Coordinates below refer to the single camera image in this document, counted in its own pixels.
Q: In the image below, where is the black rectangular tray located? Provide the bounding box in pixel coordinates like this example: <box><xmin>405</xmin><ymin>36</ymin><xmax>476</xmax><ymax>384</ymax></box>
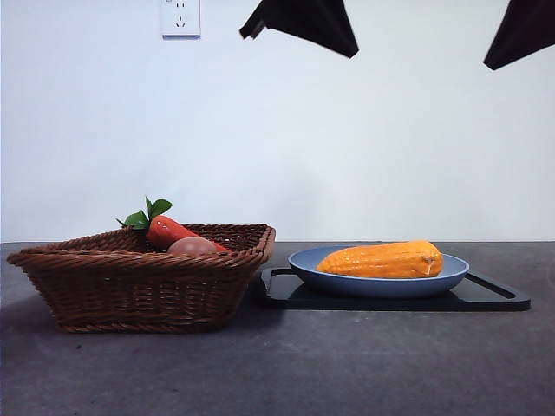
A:
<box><xmin>253</xmin><ymin>267</ymin><xmax>532</xmax><ymax>312</ymax></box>

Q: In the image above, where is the brown egg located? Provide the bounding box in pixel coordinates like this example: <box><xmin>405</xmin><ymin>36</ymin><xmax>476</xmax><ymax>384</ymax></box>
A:
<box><xmin>166</xmin><ymin>236</ymin><xmax>219</xmax><ymax>257</ymax></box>

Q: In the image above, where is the brown wicker basket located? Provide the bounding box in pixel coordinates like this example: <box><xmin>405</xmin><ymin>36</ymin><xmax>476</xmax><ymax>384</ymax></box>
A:
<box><xmin>6</xmin><ymin>223</ymin><xmax>277</xmax><ymax>334</ymax></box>

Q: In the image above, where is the white wall socket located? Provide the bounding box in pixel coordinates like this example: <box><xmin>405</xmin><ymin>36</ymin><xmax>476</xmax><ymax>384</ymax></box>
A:
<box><xmin>160</xmin><ymin>0</ymin><xmax>202</xmax><ymax>41</ymax></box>

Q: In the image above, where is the blue round plate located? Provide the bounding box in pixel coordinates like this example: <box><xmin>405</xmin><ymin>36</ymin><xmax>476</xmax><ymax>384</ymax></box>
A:
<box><xmin>288</xmin><ymin>245</ymin><xmax>471</xmax><ymax>300</ymax></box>

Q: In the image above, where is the orange carrot with green leaves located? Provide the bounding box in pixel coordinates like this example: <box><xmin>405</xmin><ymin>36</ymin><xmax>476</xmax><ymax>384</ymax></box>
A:
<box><xmin>115</xmin><ymin>195</ymin><xmax>233</xmax><ymax>253</ymax></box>

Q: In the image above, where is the yellow-orange corn cob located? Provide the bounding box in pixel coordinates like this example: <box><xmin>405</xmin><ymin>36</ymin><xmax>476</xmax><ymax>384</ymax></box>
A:
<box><xmin>315</xmin><ymin>240</ymin><xmax>444</xmax><ymax>280</ymax></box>

